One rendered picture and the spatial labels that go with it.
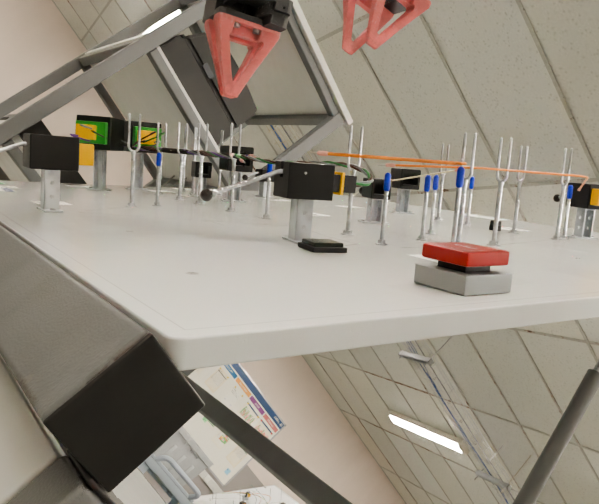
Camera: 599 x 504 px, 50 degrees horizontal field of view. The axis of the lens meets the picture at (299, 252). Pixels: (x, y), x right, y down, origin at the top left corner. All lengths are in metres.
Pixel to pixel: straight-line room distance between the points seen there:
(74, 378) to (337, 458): 9.87
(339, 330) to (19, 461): 0.19
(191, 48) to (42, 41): 6.74
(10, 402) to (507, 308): 0.35
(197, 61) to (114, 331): 1.46
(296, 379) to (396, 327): 9.07
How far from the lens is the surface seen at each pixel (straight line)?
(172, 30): 1.67
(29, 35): 8.46
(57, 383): 0.35
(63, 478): 0.36
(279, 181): 0.73
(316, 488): 1.06
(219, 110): 1.80
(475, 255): 0.52
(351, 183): 0.75
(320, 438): 9.93
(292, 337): 0.37
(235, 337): 0.35
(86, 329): 0.38
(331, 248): 0.67
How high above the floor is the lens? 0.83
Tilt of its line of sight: 21 degrees up
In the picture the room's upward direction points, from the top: 49 degrees clockwise
